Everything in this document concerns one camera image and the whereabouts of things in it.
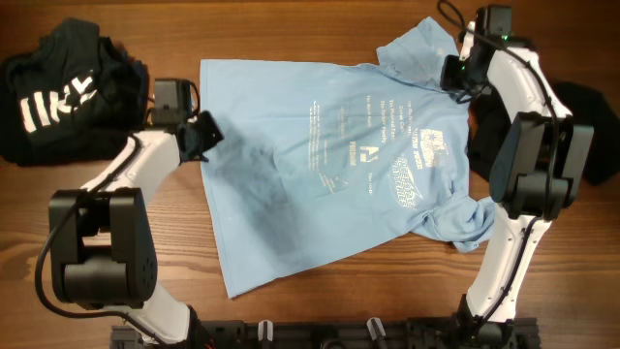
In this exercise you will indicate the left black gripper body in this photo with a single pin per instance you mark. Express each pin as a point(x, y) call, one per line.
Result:
point(207, 132)

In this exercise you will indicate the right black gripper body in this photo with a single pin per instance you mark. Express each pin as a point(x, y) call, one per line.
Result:
point(452, 74)

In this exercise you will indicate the light blue printed t-shirt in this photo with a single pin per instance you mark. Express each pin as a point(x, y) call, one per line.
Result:
point(319, 161)

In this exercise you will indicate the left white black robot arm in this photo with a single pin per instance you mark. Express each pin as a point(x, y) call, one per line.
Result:
point(99, 259)

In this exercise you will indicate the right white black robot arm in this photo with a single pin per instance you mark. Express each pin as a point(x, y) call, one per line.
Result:
point(535, 175)

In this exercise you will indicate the black t-shirt small logo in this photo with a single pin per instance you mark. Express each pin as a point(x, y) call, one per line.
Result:
point(588, 106)

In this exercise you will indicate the black t-shirt white letters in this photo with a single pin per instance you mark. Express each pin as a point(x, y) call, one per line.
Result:
point(77, 97)

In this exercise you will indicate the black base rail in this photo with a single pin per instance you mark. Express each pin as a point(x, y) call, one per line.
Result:
point(411, 333)

